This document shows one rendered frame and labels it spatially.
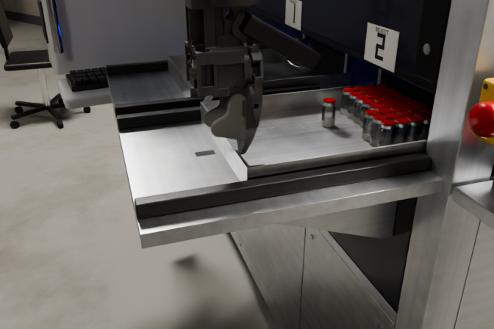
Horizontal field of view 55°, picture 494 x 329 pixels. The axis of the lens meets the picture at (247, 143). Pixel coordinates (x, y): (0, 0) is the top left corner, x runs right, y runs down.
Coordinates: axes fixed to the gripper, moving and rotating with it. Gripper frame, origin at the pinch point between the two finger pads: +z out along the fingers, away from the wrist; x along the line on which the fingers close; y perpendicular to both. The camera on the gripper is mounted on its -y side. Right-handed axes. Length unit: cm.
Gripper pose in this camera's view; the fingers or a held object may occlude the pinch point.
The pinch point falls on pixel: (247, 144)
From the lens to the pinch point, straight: 64.2
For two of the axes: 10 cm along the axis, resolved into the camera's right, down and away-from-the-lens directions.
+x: 3.1, 3.9, -8.7
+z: 0.0, 9.1, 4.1
